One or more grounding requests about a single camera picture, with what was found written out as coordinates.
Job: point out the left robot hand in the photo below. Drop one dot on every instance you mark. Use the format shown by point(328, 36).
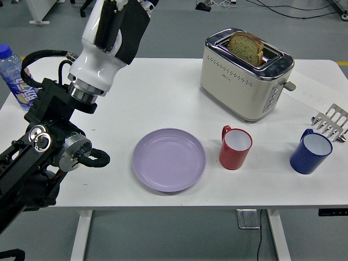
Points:
point(92, 68)

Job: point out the purple plate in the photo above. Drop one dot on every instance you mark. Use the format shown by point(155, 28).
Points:
point(168, 160)

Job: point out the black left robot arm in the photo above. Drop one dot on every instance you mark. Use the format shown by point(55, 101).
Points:
point(43, 141)

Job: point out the black office chair base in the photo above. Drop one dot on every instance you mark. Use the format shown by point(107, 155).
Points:
point(82, 10)

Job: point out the white desk foot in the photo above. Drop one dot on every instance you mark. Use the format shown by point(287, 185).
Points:
point(40, 15)

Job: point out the blue label drink bottle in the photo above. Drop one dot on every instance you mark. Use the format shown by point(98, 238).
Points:
point(11, 65)

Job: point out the black floor plug block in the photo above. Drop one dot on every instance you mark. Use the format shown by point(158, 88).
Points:
point(203, 6)

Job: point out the cream and chrome toaster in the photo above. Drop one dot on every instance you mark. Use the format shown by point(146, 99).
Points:
point(239, 92)

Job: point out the brown bread slice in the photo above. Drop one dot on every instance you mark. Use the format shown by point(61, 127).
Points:
point(244, 47)

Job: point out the red mug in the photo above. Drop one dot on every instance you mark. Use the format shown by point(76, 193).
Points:
point(231, 157)

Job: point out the white table leg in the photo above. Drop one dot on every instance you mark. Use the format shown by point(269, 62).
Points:
point(278, 233)
point(81, 233)

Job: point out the pale thin bread slice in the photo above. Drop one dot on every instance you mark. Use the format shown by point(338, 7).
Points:
point(261, 58)

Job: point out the silver under-table box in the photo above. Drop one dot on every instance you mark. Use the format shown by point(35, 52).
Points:
point(247, 218)

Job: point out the white paper sheet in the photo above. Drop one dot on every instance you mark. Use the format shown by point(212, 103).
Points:
point(312, 87)

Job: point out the blue mug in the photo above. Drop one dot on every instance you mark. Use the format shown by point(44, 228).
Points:
point(304, 160)

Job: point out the silver metal tongs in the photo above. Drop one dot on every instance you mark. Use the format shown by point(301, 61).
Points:
point(333, 119)

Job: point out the grey wheeled equipment base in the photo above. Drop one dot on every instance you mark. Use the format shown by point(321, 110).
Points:
point(344, 12)

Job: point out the black table control panel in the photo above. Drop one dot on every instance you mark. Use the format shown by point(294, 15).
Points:
point(333, 212)

